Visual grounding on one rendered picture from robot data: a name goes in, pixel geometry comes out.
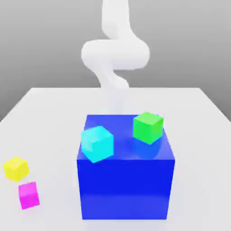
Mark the large blue box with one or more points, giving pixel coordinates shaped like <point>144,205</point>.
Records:
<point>126,187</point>

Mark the small magenta cube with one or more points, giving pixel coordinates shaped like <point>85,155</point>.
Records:
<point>28,195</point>

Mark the small yellow cube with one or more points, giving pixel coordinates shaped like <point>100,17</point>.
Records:
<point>15,169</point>

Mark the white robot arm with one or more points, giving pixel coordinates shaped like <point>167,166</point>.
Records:
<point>115,54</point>

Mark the small cyan cube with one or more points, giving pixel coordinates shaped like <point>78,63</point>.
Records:
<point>97,144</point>

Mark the small green cube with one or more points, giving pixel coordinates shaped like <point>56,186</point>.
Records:
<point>148,128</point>

